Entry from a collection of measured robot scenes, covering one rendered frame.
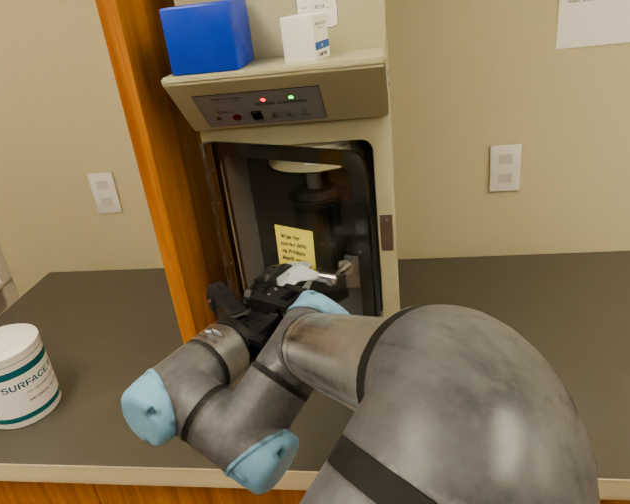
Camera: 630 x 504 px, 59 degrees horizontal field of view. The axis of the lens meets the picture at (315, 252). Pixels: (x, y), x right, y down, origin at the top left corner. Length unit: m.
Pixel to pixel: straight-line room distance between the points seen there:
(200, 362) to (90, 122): 1.00
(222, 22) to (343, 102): 0.20
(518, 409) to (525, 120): 1.19
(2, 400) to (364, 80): 0.82
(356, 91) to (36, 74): 0.97
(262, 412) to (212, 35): 0.51
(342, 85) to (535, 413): 0.64
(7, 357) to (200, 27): 0.65
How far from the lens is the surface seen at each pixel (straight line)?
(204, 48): 0.83
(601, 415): 1.03
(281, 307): 0.73
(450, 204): 1.44
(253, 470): 0.61
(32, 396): 1.15
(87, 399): 1.18
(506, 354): 0.27
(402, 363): 0.27
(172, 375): 0.65
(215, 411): 0.63
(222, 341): 0.69
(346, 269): 0.87
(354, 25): 0.90
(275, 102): 0.86
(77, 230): 1.70
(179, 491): 1.06
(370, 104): 0.86
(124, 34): 0.90
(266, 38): 0.92
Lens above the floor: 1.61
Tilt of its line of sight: 26 degrees down
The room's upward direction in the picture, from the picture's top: 7 degrees counter-clockwise
